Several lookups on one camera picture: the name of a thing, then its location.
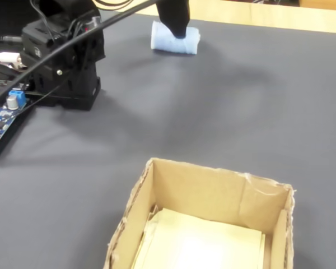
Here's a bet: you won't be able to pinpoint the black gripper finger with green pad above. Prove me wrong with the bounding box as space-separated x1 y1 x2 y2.
156 0 192 39

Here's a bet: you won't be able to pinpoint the light blue towel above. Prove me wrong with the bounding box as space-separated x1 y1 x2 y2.
151 20 201 56

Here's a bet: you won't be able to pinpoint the open cardboard box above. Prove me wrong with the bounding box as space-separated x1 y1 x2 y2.
102 157 296 269

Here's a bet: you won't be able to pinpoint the dark grey textured mat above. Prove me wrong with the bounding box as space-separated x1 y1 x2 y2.
0 8 336 269

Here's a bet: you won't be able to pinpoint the white connector plug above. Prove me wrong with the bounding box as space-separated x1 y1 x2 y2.
0 52 22 64

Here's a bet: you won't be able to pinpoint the blue circuit board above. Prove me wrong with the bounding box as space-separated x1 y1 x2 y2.
0 95 37 161
0 89 27 148

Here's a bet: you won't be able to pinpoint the pale yellow paper sheets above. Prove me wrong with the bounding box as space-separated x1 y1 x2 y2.
133 207 267 269

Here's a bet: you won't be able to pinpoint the thick black sleeved cable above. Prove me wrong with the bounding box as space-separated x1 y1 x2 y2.
0 0 159 109

